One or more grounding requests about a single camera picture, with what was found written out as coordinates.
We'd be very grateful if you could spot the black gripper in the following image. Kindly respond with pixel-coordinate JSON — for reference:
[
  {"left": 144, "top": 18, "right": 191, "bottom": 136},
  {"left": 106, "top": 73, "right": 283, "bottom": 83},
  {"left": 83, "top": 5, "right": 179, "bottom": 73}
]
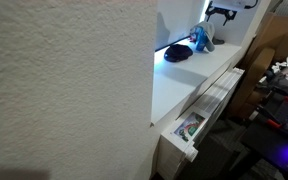
[{"left": 205, "top": 1, "right": 239, "bottom": 27}]

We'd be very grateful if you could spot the black cap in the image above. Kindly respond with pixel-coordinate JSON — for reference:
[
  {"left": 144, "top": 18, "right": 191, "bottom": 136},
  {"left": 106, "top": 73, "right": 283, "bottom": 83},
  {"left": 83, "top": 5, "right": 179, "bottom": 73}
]
[{"left": 163, "top": 43, "right": 194, "bottom": 63}]

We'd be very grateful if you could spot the grey baseball cap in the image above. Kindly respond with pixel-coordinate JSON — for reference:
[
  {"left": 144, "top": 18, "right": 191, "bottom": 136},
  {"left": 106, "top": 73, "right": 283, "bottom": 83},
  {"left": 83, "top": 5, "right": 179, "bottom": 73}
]
[{"left": 189, "top": 20, "right": 225, "bottom": 53}]

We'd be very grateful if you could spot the large brown cardboard box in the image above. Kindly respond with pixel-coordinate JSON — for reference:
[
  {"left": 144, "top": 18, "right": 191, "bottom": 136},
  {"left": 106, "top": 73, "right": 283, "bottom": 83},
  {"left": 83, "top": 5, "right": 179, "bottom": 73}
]
[{"left": 247, "top": 12, "right": 288, "bottom": 69}]

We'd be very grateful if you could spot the white crumpled cloth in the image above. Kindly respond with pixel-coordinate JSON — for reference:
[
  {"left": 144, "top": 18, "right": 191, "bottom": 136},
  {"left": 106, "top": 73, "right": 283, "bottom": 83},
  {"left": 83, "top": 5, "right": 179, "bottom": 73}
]
[{"left": 271, "top": 54, "right": 288, "bottom": 75}]

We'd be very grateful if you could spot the white radiator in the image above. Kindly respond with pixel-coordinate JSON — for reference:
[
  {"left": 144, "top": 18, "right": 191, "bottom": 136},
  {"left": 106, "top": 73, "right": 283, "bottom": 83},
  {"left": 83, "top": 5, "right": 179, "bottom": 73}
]
[{"left": 156, "top": 66, "right": 246, "bottom": 180}]

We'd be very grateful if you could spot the colourful picture card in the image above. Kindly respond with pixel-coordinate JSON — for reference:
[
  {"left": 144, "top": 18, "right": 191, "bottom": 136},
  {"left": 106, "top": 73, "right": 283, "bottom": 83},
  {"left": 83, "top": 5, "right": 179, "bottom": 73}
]
[{"left": 173, "top": 111, "right": 207, "bottom": 143}]

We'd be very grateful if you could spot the black work table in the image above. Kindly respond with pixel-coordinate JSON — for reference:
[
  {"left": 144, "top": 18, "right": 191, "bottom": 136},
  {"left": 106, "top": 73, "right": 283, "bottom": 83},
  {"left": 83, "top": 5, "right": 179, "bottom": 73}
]
[{"left": 239, "top": 87, "right": 288, "bottom": 180}]

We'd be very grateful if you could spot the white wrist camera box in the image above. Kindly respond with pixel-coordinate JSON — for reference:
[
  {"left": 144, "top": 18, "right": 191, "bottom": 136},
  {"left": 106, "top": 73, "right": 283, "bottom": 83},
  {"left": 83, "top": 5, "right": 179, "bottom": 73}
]
[{"left": 212, "top": 0, "right": 252, "bottom": 12}]

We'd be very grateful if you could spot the thin black camera cable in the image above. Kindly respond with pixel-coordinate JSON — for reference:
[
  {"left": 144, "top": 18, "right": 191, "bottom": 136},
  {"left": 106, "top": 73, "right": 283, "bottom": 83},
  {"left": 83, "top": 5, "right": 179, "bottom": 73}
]
[{"left": 243, "top": 0, "right": 260, "bottom": 10}]

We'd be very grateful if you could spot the red handled tool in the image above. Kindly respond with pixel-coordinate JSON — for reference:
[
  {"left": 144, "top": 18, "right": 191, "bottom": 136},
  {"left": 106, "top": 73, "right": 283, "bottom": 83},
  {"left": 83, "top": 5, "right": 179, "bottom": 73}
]
[{"left": 257, "top": 105, "right": 284, "bottom": 130}]

